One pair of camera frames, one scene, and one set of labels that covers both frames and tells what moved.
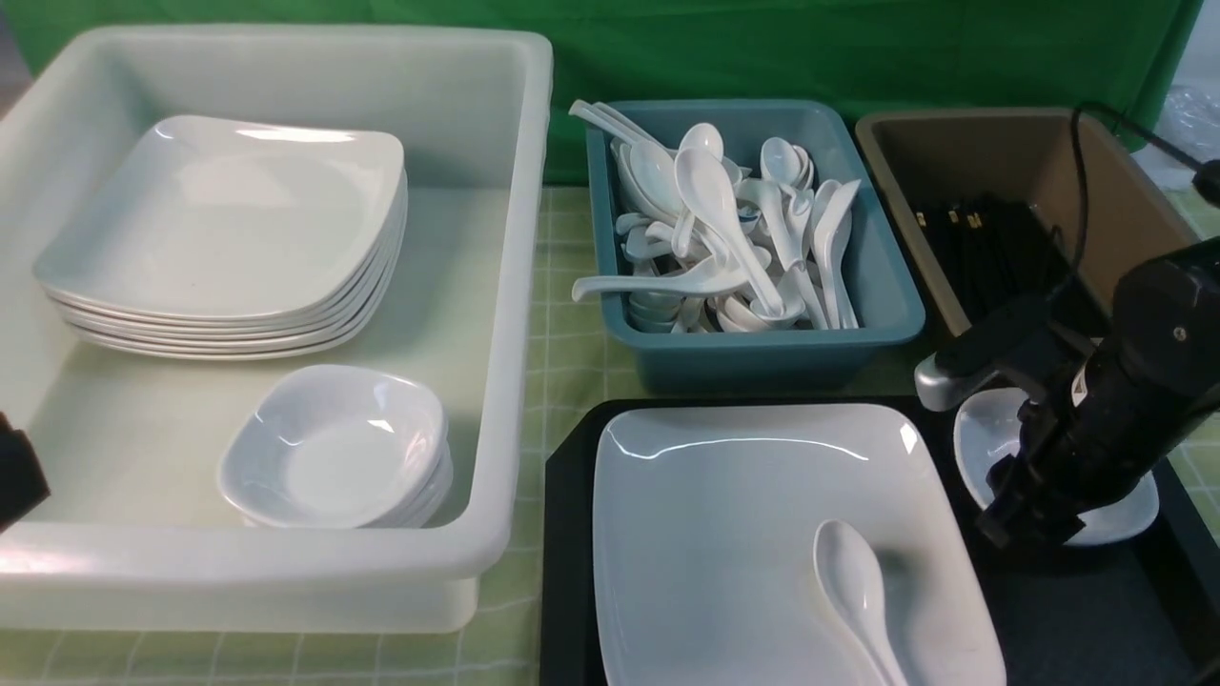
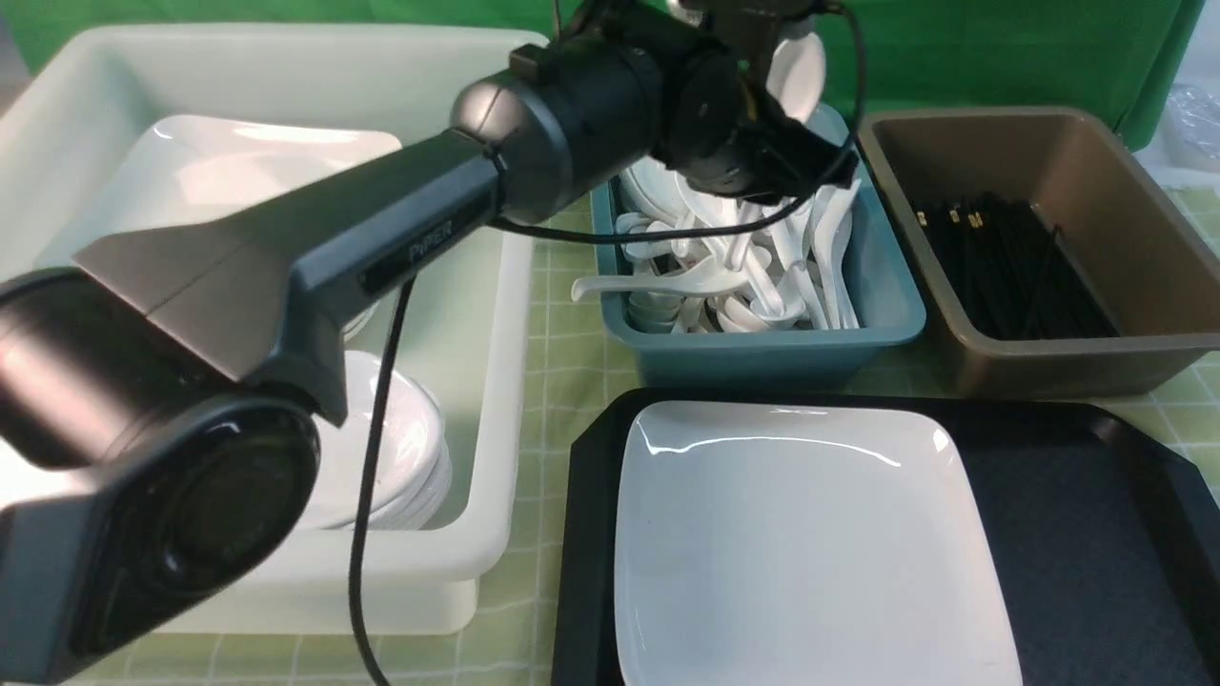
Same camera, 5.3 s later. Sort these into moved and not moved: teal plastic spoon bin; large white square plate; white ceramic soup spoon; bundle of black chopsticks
Moved: white ceramic soup spoon
Not moved: teal plastic spoon bin; bundle of black chopsticks; large white square plate
